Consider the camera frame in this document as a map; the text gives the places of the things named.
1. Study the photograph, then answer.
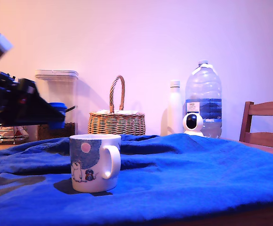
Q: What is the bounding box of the white cartoon print mug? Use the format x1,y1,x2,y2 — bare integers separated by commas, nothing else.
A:
69,134,122,193

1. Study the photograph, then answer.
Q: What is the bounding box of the small white round camera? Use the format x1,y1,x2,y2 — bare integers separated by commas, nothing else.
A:
182,113,205,137

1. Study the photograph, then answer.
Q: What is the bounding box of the large clear water bottle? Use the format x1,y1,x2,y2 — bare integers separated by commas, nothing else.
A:
185,60,223,139

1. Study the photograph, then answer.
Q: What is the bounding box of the wicker basket with handle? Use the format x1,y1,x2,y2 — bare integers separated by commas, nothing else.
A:
87,75,146,137

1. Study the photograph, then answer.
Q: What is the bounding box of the wire utensil rack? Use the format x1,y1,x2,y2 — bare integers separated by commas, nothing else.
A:
0,115,30,145

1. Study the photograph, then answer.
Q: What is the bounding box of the white paper packet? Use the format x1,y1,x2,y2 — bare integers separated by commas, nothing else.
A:
118,109,139,115
96,109,119,115

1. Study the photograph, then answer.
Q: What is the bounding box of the crumpled white paper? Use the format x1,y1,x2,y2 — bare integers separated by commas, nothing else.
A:
0,126,29,139

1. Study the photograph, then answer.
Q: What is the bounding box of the clear coffee bean container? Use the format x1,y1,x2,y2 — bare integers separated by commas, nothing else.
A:
34,69,79,141

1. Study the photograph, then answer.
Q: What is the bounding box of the wooden chair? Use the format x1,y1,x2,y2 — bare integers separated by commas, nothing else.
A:
239,97,273,151

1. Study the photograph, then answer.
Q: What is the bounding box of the white insulated bottle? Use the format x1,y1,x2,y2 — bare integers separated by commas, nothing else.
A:
167,80,184,135

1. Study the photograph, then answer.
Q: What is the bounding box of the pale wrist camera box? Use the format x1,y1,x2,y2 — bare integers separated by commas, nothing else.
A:
0,28,14,66

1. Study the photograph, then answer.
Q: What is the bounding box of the blue cloth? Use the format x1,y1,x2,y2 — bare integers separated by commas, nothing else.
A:
0,133,273,226

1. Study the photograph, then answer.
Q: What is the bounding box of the blue coffee capsule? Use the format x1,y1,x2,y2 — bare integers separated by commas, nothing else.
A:
48,102,68,129

